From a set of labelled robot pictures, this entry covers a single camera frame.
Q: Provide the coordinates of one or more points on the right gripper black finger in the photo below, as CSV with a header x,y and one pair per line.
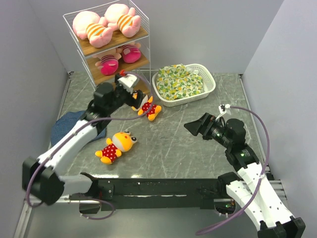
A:
x,y
195,125
195,130

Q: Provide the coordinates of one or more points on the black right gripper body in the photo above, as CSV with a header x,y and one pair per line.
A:
x,y
214,131

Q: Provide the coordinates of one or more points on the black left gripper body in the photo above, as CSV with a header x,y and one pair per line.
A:
x,y
122,97

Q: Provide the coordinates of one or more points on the yellow plush red dotted dress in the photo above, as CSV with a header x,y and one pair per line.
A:
x,y
120,142

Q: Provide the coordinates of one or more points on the black-haired doll pink striped dress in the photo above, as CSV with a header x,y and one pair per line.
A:
x,y
130,52

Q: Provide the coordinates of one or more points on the pink plush pig striped shirt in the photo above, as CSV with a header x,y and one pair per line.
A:
x,y
89,25

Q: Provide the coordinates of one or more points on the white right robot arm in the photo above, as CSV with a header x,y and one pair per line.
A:
x,y
248,186

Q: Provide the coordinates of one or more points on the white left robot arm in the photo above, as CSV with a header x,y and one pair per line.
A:
x,y
41,177

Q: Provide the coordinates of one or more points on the lemon print cloth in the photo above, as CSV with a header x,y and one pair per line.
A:
x,y
178,81

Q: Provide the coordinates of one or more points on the blue checked cloth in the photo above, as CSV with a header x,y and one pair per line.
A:
x,y
64,125

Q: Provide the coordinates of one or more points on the white plastic basket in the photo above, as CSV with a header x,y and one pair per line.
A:
x,y
208,86

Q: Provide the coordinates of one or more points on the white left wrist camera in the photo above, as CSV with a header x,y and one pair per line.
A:
x,y
127,80

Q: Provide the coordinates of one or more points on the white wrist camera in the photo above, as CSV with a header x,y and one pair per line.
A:
x,y
127,80
223,109

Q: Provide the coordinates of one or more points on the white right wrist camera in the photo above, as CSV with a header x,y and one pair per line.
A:
x,y
223,109

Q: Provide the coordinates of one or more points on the white wire wooden shelf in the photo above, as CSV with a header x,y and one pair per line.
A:
x,y
87,52

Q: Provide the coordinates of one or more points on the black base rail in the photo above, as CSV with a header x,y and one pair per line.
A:
x,y
145,193

